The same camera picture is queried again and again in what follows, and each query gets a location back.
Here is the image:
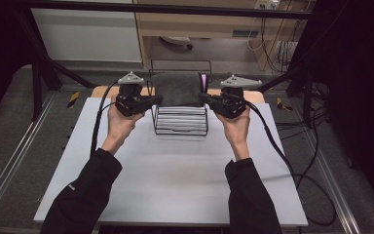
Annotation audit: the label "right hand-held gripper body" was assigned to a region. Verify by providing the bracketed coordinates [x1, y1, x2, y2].
[214, 75, 263, 119]

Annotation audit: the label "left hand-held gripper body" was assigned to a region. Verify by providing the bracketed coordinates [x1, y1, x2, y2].
[115, 71, 147, 117]

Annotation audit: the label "grey microfibre towel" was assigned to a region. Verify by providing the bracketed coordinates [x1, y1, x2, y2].
[150, 71, 206, 107]

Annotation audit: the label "black wire rack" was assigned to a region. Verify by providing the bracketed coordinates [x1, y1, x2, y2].
[148, 58, 213, 137]

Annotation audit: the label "person's right hand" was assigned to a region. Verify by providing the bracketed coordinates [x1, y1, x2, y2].
[214, 107, 251, 162]

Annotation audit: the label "person's left hand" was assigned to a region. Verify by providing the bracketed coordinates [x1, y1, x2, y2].
[101, 95, 145, 155]

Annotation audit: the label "yellow black tape strip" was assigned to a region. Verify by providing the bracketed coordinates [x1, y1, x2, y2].
[66, 91, 82, 109]
[276, 97, 294, 112]

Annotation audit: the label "white object with black wheel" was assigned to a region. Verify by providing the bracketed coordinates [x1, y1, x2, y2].
[160, 35, 195, 51]

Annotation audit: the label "light wooden desk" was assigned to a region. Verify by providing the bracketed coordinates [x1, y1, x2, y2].
[132, 0, 310, 71]

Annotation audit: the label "black metal stand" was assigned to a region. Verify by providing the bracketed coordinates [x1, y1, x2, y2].
[13, 9, 95, 122]
[256, 64, 316, 129]

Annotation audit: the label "white cabinet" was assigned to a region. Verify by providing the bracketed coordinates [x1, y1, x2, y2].
[30, 8, 143, 63]

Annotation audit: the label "white power strip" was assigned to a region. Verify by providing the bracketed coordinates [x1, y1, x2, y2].
[254, 0, 281, 10]

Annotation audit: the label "left hand-held gripper black cable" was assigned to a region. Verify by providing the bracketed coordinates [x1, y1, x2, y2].
[90, 80, 120, 156]

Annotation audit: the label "hand-held gripper black cable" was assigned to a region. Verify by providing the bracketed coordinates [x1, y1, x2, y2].
[90, 80, 120, 156]
[243, 98, 337, 227]

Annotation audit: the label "right hand-held gripper black cable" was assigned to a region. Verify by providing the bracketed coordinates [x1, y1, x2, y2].
[243, 98, 337, 227]

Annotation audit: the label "hanging cables under desk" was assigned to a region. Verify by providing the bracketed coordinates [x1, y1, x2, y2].
[246, 16, 306, 73]

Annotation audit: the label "bundle of black floor cables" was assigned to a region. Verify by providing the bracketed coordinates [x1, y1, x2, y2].
[272, 81, 333, 141]

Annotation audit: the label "black metal frame bar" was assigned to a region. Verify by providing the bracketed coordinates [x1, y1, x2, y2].
[13, 0, 316, 20]

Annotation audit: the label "aluminium floor rail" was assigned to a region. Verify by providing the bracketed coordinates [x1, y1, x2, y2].
[0, 94, 55, 222]
[301, 126, 362, 234]

